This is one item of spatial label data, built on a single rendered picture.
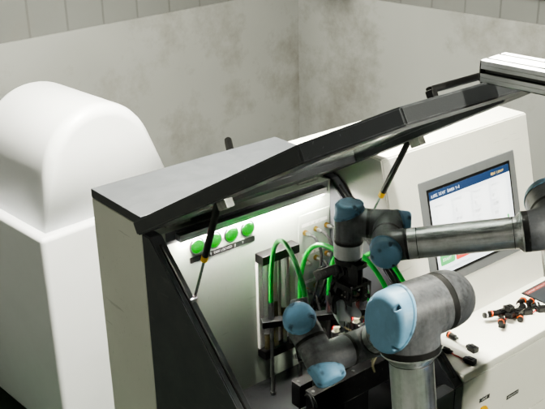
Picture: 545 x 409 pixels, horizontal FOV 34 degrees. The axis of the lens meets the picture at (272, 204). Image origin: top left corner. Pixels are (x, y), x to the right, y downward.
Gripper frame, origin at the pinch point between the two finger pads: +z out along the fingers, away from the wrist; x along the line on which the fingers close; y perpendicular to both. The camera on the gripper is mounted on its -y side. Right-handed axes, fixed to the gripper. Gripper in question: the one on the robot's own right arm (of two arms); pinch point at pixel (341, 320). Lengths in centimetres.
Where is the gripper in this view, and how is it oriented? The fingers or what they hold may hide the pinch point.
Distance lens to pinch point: 240.6
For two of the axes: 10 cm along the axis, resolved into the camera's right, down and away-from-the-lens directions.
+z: 0.2, 9.2, 3.9
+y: 6.3, 2.9, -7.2
